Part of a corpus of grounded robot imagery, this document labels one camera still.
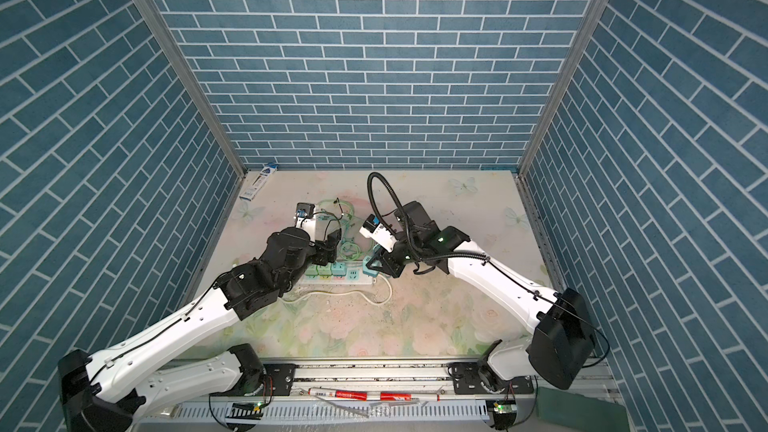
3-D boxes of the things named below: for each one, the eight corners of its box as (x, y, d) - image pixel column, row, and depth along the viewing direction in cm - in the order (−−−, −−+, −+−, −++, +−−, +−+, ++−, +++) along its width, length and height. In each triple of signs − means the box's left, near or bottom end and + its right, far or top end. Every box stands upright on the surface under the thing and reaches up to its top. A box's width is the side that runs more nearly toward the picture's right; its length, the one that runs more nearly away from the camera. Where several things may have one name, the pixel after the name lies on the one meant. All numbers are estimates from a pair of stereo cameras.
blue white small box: (242, 198, 115) (239, 194, 113) (269, 167, 126) (268, 163, 124) (250, 200, 114) (247, 196, 112) (277, 169, 125) (275, 165, 123)
